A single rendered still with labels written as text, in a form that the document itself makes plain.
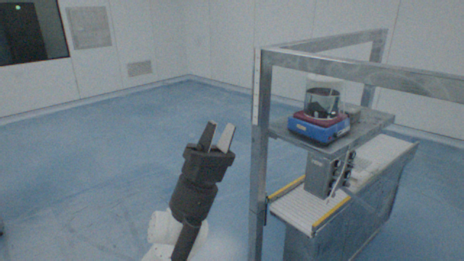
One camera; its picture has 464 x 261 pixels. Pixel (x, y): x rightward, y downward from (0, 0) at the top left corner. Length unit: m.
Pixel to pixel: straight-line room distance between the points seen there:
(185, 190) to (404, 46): 4.30
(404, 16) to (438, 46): 0.57
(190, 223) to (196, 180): 0.09
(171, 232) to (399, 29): 4.34
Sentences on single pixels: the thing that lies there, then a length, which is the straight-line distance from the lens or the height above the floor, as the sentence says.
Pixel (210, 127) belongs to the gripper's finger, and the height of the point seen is 1.57.
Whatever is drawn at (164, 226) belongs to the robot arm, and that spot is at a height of 1.37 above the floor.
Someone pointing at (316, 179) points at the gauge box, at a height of 1.10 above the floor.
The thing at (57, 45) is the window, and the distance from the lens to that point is 5.75.
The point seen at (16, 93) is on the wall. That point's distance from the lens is 5.68.
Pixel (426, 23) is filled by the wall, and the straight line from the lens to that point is 4.62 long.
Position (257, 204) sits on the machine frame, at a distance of 1.54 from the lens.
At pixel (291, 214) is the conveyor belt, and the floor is 0.80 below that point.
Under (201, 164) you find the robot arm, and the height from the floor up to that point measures 1.51.
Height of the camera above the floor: 1.80
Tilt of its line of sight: 24 degrees down
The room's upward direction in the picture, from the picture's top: straight up
